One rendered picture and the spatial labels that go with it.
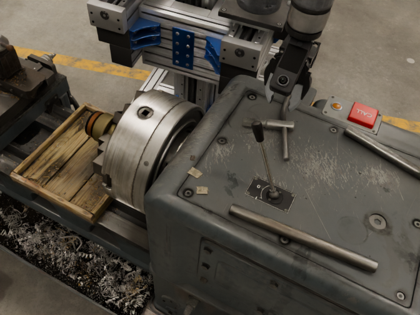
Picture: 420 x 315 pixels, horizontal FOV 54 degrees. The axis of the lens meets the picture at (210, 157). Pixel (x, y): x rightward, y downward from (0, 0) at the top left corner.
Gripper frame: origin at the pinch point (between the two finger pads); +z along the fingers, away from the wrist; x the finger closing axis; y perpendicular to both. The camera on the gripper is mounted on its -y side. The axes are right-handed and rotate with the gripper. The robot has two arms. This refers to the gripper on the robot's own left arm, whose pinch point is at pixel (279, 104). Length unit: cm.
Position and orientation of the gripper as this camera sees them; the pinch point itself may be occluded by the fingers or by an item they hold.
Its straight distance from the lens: 94.9
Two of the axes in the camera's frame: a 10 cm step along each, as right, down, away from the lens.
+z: -0.7, 6.0, 7.9
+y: 4.6, -6.9, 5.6
